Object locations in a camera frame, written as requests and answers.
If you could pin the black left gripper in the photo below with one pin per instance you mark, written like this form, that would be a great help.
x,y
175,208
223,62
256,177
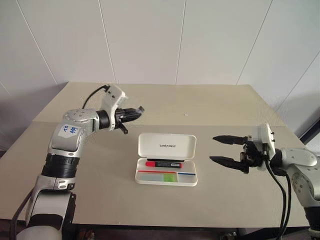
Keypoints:
x,y
121,116

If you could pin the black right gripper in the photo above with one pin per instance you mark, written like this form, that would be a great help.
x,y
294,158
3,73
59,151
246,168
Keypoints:
x,y
252,157

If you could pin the white plastic pencil case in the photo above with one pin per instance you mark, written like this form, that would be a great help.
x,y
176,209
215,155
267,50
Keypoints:
x,y
165,145

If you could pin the red and black marker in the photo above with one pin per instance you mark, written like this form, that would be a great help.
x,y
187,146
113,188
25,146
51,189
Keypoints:
x,y
162,164

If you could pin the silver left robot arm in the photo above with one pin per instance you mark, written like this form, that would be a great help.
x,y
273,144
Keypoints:
x,y
67,145

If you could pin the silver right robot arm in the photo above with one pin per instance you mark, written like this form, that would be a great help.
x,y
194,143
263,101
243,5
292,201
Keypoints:
x,y
300,157

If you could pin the white handwritten label sticker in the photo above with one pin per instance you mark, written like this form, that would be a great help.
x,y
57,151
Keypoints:
x,y
68,130

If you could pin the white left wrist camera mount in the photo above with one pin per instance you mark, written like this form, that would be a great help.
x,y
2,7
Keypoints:
x,y
112,100

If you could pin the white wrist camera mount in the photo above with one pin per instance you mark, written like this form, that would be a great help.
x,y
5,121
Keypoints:
x,y
263,136
112,100

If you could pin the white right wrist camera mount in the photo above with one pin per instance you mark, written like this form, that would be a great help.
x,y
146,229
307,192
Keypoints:
x,y
263,136

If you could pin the black door frame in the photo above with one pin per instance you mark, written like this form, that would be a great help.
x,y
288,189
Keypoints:
x,y
311,132

